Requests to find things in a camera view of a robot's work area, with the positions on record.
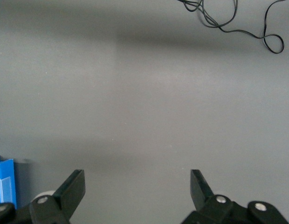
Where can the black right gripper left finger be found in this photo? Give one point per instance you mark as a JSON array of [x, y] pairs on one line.
[[68, 193]]

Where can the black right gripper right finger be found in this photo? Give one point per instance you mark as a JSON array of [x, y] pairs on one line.
[[201, 193]]

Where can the blue plastic bin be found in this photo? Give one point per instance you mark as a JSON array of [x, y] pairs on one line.
[[4, 172]]

